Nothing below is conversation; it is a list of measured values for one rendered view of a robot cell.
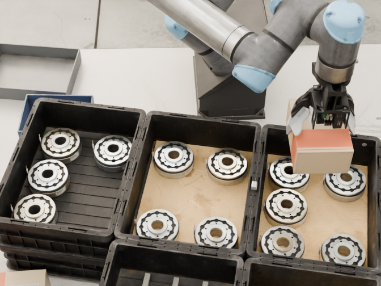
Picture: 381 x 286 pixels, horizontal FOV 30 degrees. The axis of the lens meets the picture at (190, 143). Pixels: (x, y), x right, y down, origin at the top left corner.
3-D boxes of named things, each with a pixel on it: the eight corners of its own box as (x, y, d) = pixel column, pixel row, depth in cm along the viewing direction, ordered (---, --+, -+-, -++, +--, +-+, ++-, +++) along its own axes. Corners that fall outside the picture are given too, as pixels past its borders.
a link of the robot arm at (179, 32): (186, 45, 204) (152, 20, 197) (214, 7, 203) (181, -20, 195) (203, 59, 194) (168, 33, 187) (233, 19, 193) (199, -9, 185)
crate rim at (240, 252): (148, 115, 187) (147, 109, 185) (261, 129, 184) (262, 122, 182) (113, 243, 161) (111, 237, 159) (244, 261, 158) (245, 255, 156)
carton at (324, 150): (286, 120, 167) (288, 98, 161) (337, 119, 167) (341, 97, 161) (293, 174, 156) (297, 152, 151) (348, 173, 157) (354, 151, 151)
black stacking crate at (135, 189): (150, 140, 194) (148, 111, 185) (258, 153, 191) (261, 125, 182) (117, 264, 169) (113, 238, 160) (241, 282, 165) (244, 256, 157)
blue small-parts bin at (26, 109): (95, 110, 216) (93, 95, 211) (89, 148, 207) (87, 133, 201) (30, 110, 217) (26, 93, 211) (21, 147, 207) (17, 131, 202)
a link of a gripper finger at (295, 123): (279, 144, 153) (307, 121, 147) (276, 124, 157) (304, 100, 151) (290, 150, 154) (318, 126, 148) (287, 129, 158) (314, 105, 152)
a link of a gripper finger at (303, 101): (286, 114, 152) (313, 90, 146) (285, 109, 153) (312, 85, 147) (303, 122, 154) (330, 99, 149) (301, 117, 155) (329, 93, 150)
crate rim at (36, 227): (38, 102, 190) (36, 96, 188) (147, 115, 187) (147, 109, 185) (-14, 226, 165) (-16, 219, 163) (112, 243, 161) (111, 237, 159)
